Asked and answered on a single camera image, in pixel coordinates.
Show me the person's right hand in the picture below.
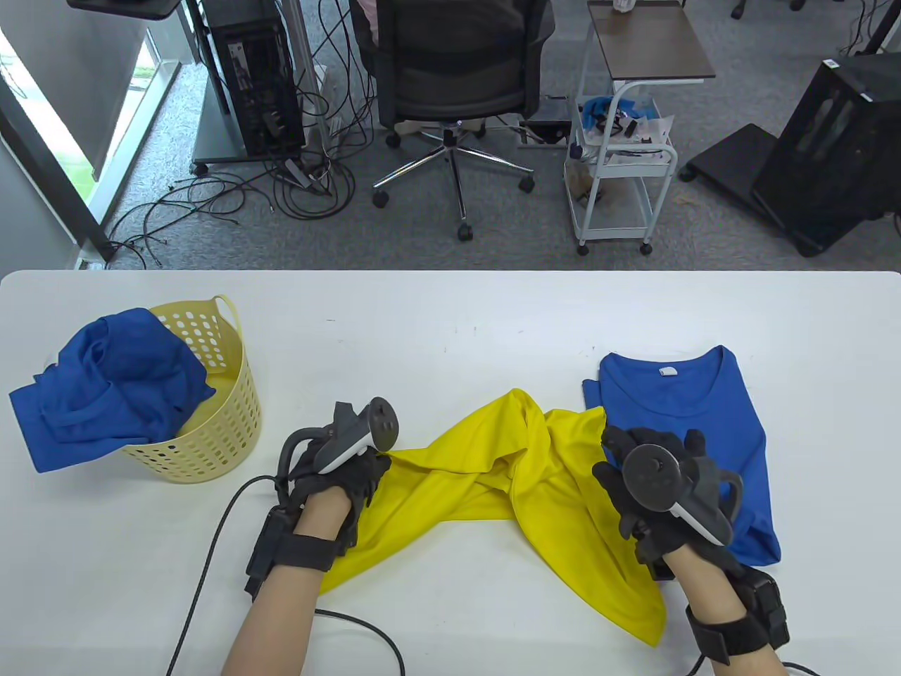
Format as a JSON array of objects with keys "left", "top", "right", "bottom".
[{"left": 593, "top": 426, "right": 748, "bottom": 584}]

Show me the person's left hand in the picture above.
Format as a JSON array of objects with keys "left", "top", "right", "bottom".
[{"left": 287, "top": 437, "right": 393, "bottom": 558}]

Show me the grey handheld controller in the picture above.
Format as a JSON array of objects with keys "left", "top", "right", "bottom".
[
  {"left": 277, "top": 396, "right": 402, "bottom": 494},
  {"left": 622, "top": 442, "right": 745, "bottom": 547}
]

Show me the yellow t-shirt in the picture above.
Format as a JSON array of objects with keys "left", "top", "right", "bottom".
[{"left": 318, "top": 387, "right": 667, "bottom": 649}]

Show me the blue t-shirt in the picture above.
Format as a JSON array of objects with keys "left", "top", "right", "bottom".
[
  {"left": 8, "top": 308, "right": 217, "bottom": 474},
  {"left": 582, "top": 345, "right": 782, "bottom": 568}
]

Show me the person's left forearm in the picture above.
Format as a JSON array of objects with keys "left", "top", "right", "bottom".
[{"left": 222, "top": 487, "right": 353, "bottom": 676}]

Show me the person's right forearm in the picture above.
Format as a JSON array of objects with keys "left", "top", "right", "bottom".
[{"left": 662, "top": 544, "right": 786, "bottom": 676}]

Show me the yellow perforated laundry basket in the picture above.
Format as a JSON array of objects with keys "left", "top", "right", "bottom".
[{"left": 120, "top": 294, "right": 263, "bottom": 484}]

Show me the white rolling utility cart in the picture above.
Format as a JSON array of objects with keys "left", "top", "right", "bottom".
[{"left": 563, "top": 79, "right": 680, "bottom": 258}]

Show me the brown bag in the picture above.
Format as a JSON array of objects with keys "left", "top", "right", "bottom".
[{"left": 567, "top": 158, "right": 606, "bottom": 208}]

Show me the black wheeled platform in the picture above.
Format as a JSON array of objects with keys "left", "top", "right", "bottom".
[{"left": 679, "top": 123, "right": 782, "bottom": 212}]

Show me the clear bag of papers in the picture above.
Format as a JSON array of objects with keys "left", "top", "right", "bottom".
[{"left": 605, "top": 113, "right": 675, "bottom": 166}]

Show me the black floor box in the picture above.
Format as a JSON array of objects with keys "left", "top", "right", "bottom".
[{"left": 524, "top": 95, "right": 572, "bottom": 149}]

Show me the blue cloth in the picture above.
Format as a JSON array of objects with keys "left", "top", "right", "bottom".
[{"left": 581, "top": 97, "right": 659, "bottom": 131}]

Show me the grey rolling desk base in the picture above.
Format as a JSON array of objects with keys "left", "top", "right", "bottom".
[{"left": 191, "top": 70, "right": 310, "bottom": 177}]

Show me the black computer case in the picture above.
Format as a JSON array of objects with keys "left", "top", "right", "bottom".
[{"left": 752, "top": 53, "right": 901, "bottom": 258}]

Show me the black computer tower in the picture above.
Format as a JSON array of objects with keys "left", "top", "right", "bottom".
[{"left": 204, "top": 0, "right": 307, "bottom": 157}]

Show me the black mesh office chair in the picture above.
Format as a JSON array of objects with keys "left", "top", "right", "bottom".
[{"left": 351, "top": 0, "right": 557, "bottom": 244}]

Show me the brown top side table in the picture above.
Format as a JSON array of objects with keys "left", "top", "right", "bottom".
[{"left": 577, "top": 0, "right": 717, "bottom": 89}]

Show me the black chair base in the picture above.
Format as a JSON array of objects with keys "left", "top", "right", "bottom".
[{"left": 731, "top": 0, "right": 809, "bottom": 20}]

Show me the black stand pole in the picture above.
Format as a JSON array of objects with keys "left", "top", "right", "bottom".
[{"left": 841, "top": 0, "right": 901, "bottom": 57}]

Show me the black desk top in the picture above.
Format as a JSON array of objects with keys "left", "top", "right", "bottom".
[{"left": 67, "top": 0, "right": 185, "bottom": 20}]

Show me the black wrist camera strap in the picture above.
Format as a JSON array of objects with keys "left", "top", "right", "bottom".
[
  {"left": 685, "top": 567, "right": 791, "bottom": 666},
  {"left": 244, "top": 508, "right": 340, "bottom": 601}
]

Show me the tangle of black floor cables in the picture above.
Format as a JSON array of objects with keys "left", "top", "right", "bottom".
[{"left": 106, "top": 0, "right": 377, "bottom": 272}]

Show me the black window frame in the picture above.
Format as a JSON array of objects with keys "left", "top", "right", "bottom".
[{"left": 0, "top": 92, "right": 117, "bottom": 263}]

